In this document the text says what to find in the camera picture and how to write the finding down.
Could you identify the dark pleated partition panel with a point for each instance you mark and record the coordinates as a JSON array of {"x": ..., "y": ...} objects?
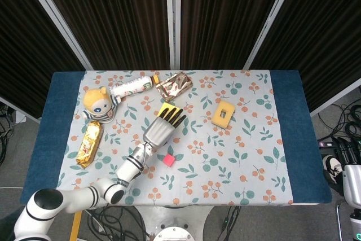
[
  {"x": 225, "y": 21},
  {"x": 324, "y": 40},
  {"x": 112, "y": 21},
  {"x": 28, "y": 54}
]

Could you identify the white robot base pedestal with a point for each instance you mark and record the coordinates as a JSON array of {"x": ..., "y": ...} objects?
[{"x": 175, "y": 221}]

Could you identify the red brown foil snack wrapper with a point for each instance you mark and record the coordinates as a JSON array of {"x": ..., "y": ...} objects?
[{"x": 175, "y": 85}]

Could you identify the large yellow foam cube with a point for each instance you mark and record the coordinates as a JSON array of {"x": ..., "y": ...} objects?
[{"x": 166, "y": 106}]

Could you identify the yellow floor post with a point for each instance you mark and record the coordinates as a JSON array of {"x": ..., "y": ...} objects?
[{"x": 75, "y": 227}]

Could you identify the black power strip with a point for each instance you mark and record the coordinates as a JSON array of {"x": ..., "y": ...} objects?
[{"x": 327, "y": 143}]

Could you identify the small pink foam cube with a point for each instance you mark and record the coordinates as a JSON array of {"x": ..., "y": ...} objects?
[{"x": 168, "y": 160}]

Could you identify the yellow sponge with square hole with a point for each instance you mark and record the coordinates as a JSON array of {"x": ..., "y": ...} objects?
[{"x": 218, "y": 117}]

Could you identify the black and white sneaker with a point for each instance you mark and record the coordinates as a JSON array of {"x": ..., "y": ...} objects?
[{"x": 332, "y": 167}]

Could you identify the white drink bottle orange cap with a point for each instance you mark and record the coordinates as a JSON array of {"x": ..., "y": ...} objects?
[{"x": 129, "y": 87}]

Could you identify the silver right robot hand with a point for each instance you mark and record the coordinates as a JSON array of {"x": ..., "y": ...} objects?
[{"x": 352, "y": 179}]

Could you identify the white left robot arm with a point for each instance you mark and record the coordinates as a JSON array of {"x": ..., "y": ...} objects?
[{"x": 127, "y": 167}]

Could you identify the yellow plush doll striped shirt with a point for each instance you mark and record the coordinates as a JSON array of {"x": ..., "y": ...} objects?
[{"x": 97, "y": 105}]

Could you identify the white partition frame post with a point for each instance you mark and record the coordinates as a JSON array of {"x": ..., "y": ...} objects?
[
  {"x": 56, "y": 18},
  {"x": 270, "y": 21},
  {"x": 172, "y": 26}
]

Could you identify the floral fruit print tablecloth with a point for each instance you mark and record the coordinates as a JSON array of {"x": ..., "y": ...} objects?
[{"x": 225, "y": 153}]

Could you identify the gold foil snack package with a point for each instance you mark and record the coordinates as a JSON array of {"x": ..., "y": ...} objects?
[{"x": 89, "y": 142}]

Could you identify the blue table cover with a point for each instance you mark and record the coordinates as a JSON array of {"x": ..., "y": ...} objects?
[{"x": 299, "y": 139}]

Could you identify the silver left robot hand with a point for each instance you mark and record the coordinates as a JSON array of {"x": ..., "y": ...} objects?
[{"x": 159, "y": 133}]

